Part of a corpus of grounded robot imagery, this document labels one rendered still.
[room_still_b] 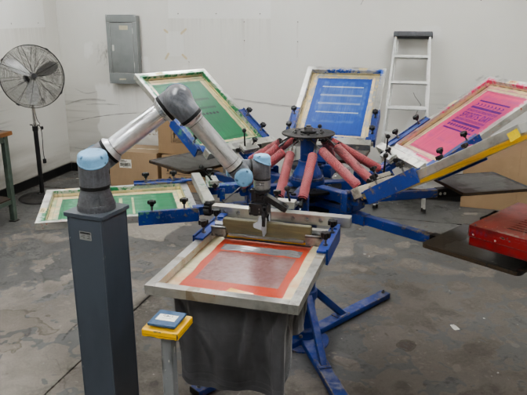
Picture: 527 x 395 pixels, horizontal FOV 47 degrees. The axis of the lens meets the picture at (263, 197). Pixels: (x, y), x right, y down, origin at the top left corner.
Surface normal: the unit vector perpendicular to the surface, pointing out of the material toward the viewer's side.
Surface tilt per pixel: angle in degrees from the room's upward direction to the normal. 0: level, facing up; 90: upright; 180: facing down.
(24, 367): 0
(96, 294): 90
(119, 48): 90
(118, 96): 90
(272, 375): 90
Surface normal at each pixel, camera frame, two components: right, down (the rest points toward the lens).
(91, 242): -0.39, 0.27
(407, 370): 0.00, -0.96
